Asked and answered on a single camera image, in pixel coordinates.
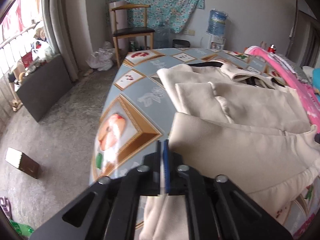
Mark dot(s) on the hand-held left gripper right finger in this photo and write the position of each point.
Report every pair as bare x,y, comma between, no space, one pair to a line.
166,170

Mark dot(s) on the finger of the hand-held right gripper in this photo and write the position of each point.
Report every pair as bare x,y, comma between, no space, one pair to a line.
317,137

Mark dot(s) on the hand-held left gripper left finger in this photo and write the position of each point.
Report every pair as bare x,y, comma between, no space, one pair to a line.
155,170

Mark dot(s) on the cream jacket with black stripes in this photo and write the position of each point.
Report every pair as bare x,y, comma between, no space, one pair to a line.
225,142

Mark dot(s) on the pink cloth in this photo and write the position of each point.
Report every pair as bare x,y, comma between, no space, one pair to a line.
287,75

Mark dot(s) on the grey patterned cloth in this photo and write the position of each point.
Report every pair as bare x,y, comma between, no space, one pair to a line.
292,67

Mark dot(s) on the glass jar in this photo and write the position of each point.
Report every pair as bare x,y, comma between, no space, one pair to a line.
262,44

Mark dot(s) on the white plastic bag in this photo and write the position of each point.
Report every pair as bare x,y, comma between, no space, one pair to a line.
101,58

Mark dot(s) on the green drink can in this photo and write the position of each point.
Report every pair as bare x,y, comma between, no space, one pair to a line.
133,46

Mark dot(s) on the black trash bin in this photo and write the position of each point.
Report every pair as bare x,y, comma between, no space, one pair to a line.
181,43

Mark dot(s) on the brown and white box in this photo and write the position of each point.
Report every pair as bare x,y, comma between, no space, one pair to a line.
23,163

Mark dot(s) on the clear empty water jug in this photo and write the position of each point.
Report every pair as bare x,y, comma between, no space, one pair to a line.
162,37

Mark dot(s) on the white water dispenser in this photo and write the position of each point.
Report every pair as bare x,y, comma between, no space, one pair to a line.
216,43

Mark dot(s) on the dark grey cabinet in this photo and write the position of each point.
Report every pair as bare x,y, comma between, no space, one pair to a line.
45,87

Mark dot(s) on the wooden chair with dark seat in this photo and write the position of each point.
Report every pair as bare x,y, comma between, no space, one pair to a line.
132,31

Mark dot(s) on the green plastic bottle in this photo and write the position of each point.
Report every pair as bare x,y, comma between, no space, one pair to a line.
21,228

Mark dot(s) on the blue water bottle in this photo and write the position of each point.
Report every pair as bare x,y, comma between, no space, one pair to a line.
217,22

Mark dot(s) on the pink slipper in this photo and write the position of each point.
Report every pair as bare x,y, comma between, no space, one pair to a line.
6,207

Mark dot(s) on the pile of household clutter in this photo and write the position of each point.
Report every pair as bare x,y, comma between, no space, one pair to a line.
37,52

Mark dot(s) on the grey curtain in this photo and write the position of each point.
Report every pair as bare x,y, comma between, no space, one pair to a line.
67,25

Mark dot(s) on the teal floral hanging cloth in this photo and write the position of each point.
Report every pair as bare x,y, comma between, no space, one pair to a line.
162,0

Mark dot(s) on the white wall socket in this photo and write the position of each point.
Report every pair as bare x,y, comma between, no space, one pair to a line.
189,32

